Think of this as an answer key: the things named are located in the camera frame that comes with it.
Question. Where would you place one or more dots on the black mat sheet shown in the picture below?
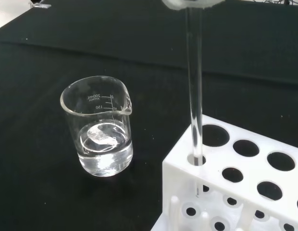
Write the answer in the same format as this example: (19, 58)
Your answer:
(115, 29)

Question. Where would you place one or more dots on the clear 200 mL glass beaker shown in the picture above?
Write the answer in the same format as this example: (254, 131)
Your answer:
(103, 163)

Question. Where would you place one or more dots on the black bench cloth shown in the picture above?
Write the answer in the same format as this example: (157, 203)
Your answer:
(43, 197)

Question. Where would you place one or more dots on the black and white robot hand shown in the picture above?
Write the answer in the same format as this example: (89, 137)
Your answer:
(187, 3)

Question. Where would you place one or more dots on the clear plastic clip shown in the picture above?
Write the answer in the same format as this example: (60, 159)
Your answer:
(40, 5)

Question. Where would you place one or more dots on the white test tube rack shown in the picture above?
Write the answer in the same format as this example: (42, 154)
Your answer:
(250, 163)

